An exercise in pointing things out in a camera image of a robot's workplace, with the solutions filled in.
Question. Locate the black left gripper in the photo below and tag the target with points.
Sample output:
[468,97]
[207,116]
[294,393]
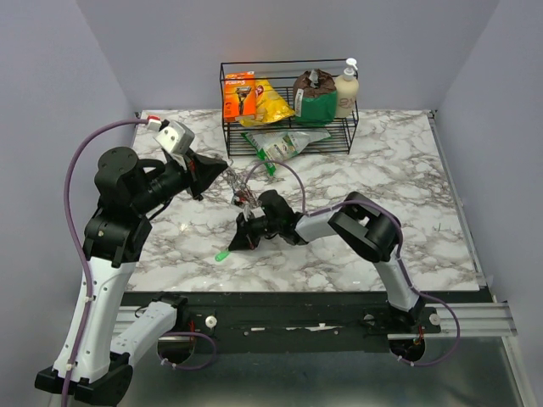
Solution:
[204,171]

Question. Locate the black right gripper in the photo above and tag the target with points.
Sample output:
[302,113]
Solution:
[243,238]

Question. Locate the green key tag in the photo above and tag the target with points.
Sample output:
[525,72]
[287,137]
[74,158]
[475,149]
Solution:
[221,256]

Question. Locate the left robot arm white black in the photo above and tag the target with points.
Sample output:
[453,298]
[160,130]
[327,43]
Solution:
[106,237]

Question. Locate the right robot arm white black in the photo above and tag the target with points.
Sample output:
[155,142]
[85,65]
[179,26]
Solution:
[370,231]

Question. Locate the green white plastic pouch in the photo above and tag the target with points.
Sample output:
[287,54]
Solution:
[284,144]

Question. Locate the orange razor package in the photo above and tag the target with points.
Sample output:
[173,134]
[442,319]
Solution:
[239,96]

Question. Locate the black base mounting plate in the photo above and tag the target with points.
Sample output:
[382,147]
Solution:
[292,323]

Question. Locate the yellow snack bag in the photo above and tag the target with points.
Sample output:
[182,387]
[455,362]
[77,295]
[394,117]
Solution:
[271,107]

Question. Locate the brown green bag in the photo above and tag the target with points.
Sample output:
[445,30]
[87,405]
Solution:
[315,98]

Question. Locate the cream lotion pump bottle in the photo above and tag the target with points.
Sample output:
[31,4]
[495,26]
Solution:
[347,87]

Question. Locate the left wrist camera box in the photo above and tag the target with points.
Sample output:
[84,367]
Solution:
[175,138]

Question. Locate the aluminium rail frame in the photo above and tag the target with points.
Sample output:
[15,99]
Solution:
[189,330]

